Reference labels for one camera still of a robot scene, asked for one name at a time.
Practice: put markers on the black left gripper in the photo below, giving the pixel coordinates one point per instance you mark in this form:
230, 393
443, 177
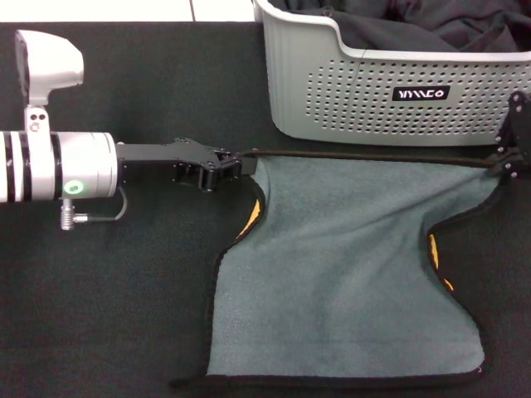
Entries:
182, 155

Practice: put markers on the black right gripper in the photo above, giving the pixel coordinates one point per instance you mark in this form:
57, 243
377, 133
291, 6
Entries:
522, 124

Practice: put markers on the grey yellow towel black trim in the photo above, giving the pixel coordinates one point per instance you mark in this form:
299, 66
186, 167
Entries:
332, 269

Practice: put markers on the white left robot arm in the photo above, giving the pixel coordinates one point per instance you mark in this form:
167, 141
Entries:
41, 166

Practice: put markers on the grey perforated plastic storage box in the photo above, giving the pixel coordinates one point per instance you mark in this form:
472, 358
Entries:
352, 103

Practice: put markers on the black crumpled clothes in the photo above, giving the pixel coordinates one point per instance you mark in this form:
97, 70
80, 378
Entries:
415, 25

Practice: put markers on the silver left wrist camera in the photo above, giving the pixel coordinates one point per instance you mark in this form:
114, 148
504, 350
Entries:
50, 66

